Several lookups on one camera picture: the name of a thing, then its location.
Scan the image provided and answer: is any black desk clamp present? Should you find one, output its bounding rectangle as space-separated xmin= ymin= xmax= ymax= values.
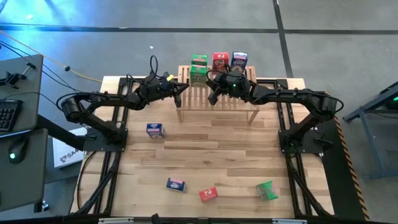
xmin=0 ymin=61 xmax=37 ymax=87

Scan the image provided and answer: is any red cereal box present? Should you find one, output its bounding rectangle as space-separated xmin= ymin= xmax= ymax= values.
xmin=212 ymin=52 xmax=230 ymax=72
xmin=198 ymin=186 xmax=219 ymax=203

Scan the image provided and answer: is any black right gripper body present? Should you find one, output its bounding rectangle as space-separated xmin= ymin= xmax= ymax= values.
xmin=215 ymin=70 xmax=251 ymax=100

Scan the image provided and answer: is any black device with green light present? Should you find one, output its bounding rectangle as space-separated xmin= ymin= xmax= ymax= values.
xmin=385 ymin=90 xmax=398 ymax=110

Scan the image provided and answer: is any white cardboard box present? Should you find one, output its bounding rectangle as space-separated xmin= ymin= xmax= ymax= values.
xmin=52 ymin=126 xmax=88 ymax=169

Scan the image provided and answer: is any silver frame bracket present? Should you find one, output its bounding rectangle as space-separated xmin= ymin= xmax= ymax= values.
xmin=272 ymin=218 xmax=308 ymax=224
xmin=98 ymin=217 xmax=134 ymax=224

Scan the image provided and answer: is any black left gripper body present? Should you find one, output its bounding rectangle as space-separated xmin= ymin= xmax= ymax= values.
xmin=136 ymin=75 xmax=176 ymax=103

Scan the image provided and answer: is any black keyboard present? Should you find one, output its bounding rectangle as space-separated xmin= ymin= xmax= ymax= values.
xmin=0 ymin=98 xmax=24 ymax=133

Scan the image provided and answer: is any black mat with hazard stripe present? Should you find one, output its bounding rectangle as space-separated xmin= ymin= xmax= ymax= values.
xmin=306 ymin=90 xmax=371 ymax=222

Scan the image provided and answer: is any yellow floor cable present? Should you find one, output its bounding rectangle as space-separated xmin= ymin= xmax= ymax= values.
xmin=0 ymin=30 xmax=103 ymax=83

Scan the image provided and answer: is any metal desk caster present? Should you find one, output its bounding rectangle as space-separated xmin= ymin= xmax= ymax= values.
xmin=33 ymin=200 xmax=50 ymax=214

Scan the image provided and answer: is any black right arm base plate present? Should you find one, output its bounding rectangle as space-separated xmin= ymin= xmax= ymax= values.
xmin=278 ymin=129 xmax=325 ymax=156

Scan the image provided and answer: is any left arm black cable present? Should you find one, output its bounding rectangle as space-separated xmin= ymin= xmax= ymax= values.
xmin=126 ymin=55 xmax=170 ymax=83

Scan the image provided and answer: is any black floor cable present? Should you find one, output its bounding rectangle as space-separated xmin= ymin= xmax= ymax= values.
xmin=0 ymin=40 xmax=94 ymax=94

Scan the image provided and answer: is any dark grey desk top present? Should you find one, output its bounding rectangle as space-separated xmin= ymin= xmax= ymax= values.
xmin=0 ymin=54 xmax=44 ymax=138
xmin=0 ymin=128 xmax=50 ymax=213

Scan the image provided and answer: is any wooden slatted shelf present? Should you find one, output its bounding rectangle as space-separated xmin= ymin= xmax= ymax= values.
xmin=175 ymin=64 xmax=261 ymax=126

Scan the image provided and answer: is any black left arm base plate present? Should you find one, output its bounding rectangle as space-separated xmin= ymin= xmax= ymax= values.
xmin=83 ymin=128 xmax=129 ymax=153

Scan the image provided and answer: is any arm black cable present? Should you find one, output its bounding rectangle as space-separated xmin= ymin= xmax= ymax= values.
xmin=205 ymin=68 xmax=233 ymax=83
xmin=126 ymin=55 xmax=170 ymax=83

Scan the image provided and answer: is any black mouse with green light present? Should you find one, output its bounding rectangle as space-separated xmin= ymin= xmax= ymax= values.
xmin=7 ymin=136 xmax=29 ymax=165

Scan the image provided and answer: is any blue Frosted Flakes box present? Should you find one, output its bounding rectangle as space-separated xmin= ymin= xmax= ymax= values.
xmin=165 ymin=177 xmax=187 ymax=193
xmin=231 ymin=50 xmax=249 ymax=75
xmin=146 ymin=123 xmax=167 ymax=140

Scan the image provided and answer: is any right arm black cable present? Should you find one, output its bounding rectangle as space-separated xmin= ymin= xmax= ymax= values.
xmin=205 ymin=68 xmax=233 ymax=83

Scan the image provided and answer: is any green Apple Jacks box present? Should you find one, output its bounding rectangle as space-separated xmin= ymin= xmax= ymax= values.
xmin=190 ymin=54 xmax=208 ymax=67
xmin=256 ymin=180 xmax=279 ymax=201
xmin=189 ymin=64 xmax=208 ymax=88

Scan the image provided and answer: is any blue metal stand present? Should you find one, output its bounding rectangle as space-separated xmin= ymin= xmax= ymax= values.
xmin=341 ymin=81 xmax=398 ymax=182

